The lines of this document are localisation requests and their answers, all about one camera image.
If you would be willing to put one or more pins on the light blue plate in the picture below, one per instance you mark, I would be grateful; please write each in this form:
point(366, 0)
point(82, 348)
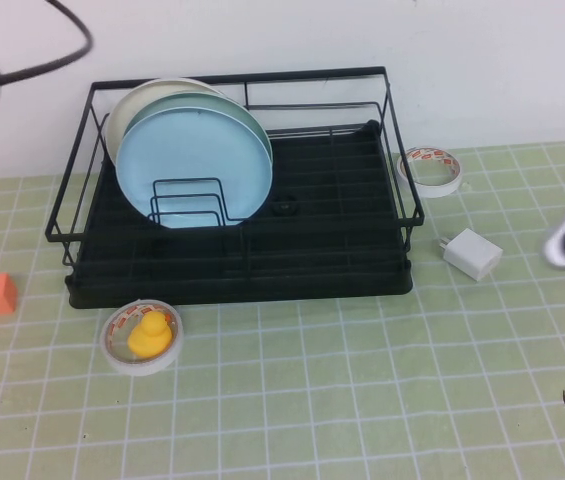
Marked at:
point(187, 155)

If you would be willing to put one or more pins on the pale green plate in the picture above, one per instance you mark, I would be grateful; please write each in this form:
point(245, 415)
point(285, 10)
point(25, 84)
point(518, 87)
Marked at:
point(202, 100)

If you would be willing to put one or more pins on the cream plate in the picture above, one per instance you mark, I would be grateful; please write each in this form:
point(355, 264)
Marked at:
point(122, 120)

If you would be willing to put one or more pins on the white usb charger plug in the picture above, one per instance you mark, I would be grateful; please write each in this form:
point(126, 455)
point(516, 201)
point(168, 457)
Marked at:
point(472, 255)

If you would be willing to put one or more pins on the white tape roll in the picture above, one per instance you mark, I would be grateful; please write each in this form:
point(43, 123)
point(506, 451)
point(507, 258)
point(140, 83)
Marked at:
point(132, 369)
point(432, 191)

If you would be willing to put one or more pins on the green checked tablecloth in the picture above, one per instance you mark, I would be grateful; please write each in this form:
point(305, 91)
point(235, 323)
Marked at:
point(362, 390)

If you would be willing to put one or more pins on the yellow rubber duck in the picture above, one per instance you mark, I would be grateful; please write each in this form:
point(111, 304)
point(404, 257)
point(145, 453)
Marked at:
point(149, 340)

